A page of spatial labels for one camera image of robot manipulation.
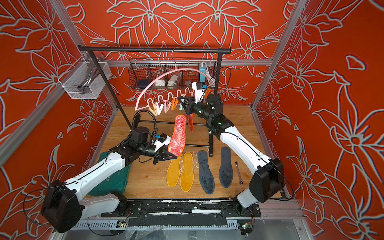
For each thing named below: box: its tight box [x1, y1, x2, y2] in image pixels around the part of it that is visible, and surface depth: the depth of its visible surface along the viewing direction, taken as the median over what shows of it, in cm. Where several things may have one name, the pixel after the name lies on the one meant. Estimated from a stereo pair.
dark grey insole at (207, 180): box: [198, 150, 215, 195], surface depth 85 cm
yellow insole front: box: [180, 152, 195, 192], surface depth 85 cm
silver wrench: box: [234, 161, 244, 185], surface depth 86 cm
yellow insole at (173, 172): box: [166, 155, 181, 188], surface depth 85 cm
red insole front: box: [168, 114, 187, 158], surface depth 69 cm
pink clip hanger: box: [134, 65, 212, 116], surface depth 65 cm
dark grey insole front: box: [219, 146, 234, 188], surface depth 87 cm
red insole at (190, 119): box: [186, 113, 194, 132], surface depth 84 cm
